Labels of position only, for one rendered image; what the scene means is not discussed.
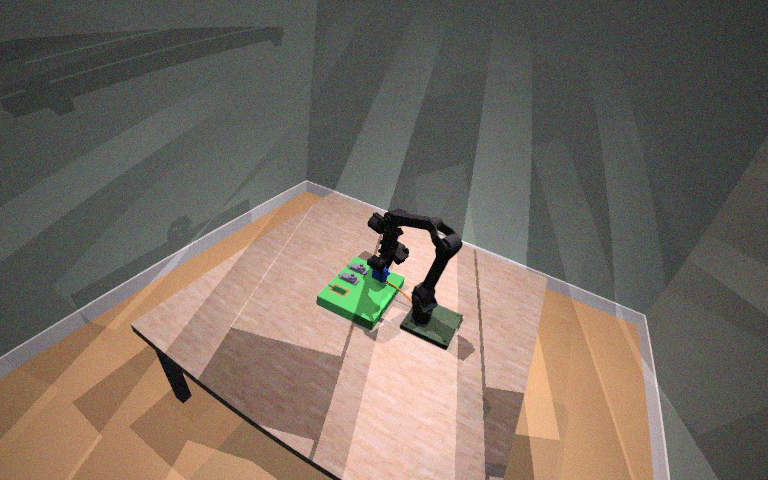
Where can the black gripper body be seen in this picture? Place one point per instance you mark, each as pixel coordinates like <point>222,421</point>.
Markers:
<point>378,263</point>

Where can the light green flat panel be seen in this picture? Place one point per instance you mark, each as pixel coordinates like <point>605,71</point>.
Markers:
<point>358,297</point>

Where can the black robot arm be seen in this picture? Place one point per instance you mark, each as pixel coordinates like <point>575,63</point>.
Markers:
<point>423,299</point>

